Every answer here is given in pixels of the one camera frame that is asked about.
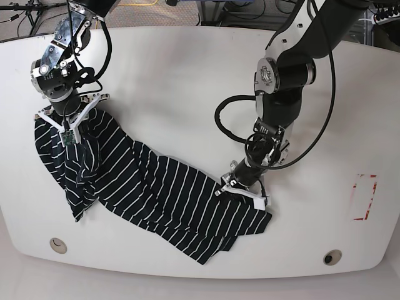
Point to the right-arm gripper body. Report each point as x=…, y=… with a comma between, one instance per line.
x=88, y=102

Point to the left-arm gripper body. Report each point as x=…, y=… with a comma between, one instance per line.
x=240, y=179

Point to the navy white striped T-shirt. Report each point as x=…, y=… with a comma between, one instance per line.
x=154, y=192

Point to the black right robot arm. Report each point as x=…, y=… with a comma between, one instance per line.
x=58, y=75

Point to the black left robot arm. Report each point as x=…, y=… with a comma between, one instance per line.
x=312, y=31

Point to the right table grommet hole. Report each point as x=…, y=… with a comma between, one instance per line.
x=332, y=257

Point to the table grommet hole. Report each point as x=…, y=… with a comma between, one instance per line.
x=58, y=245
x=332, y=257

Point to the red tape rectangle marking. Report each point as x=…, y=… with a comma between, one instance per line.
x=363, y=191

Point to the left table grommet hole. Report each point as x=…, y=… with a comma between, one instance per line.
x=58, y=245

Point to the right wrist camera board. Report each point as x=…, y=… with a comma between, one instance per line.
x=67, y=138

